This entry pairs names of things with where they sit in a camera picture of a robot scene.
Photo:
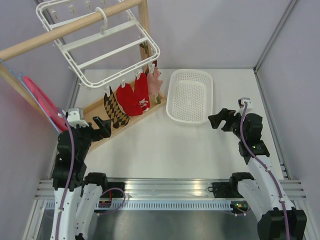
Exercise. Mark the brown argyle sock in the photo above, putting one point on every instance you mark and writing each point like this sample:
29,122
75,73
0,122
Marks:
113,111

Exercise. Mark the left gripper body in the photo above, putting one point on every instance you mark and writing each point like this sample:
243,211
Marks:
87,135

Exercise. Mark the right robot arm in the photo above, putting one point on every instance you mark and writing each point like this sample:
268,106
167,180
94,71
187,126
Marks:
277,217

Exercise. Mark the red sock white print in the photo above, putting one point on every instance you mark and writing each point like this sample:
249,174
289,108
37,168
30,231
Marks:
141,91

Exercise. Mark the pink sock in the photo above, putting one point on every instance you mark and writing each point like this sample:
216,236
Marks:
153,82

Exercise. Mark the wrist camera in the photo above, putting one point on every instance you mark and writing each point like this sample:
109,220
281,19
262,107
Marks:
245,105
75,117

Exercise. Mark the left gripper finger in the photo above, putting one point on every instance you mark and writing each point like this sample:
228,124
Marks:
99,122
106,128

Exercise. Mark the white perforated plastic basket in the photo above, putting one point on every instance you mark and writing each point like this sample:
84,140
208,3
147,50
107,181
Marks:
190,97

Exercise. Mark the wooden drying rack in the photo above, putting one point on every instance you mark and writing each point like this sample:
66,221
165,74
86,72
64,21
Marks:
119,17

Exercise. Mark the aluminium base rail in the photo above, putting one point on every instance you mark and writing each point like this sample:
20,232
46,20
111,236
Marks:
175,189

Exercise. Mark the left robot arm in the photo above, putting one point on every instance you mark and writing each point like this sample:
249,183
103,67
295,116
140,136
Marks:
76,192

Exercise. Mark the white slotted cable duct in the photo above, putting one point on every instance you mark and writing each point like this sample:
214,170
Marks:
159,205

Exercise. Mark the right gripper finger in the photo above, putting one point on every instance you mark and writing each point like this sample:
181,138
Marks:
225,113
216,119

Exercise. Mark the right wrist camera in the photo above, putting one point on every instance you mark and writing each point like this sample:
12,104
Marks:
245,105

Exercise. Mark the brown sock behind post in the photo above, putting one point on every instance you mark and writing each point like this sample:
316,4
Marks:
144,46

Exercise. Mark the plain red sock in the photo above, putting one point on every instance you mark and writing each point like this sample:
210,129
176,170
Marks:
128,101

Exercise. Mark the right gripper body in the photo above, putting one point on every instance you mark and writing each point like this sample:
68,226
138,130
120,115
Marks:
233,124

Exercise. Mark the pink cloth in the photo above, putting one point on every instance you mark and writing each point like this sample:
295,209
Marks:
45,104

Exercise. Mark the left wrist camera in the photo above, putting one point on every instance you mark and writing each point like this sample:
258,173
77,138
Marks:
75,117

